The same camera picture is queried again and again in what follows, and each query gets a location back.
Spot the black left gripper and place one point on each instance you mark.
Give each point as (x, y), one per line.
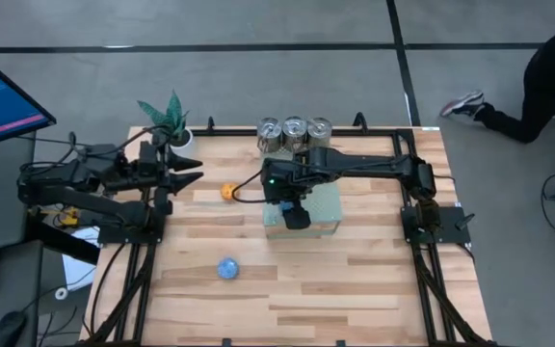
(150, 168)

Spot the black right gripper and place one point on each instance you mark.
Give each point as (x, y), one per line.
(287, 183)

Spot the orange patterned tin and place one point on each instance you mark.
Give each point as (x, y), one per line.
(228, 192)

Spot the light blue floral tin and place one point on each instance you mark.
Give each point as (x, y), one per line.
(228, 269)

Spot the silver labelled candle jar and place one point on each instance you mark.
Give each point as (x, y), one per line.
(319, 129)
(295, 129)
(270, 131)

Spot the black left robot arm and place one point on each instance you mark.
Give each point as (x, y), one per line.
(65, 195)

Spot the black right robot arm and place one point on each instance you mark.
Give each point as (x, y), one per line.
(364, 164)

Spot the snake plant in white pot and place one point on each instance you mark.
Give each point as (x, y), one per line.
(186, 142)

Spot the yellow connector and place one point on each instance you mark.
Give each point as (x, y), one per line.
(69, 218)

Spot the white paper sheet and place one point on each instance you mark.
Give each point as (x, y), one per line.
(77, 270)

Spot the white tape roll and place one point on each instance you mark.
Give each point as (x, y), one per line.
(56, 293)

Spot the black computer mouse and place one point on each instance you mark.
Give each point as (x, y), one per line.
(7, 330)

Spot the person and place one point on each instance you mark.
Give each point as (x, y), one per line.
(547, 77)

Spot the black frame clamp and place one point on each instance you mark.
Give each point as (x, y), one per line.
(210, 124)
(360, 120)

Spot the black aluminium table frame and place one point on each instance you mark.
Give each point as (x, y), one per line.
(234, 131)

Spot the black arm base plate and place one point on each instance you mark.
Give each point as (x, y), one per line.
(453, 234)
(113, 235)

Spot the black edge bracket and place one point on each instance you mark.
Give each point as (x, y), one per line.
(227, 343)
(340, 343)

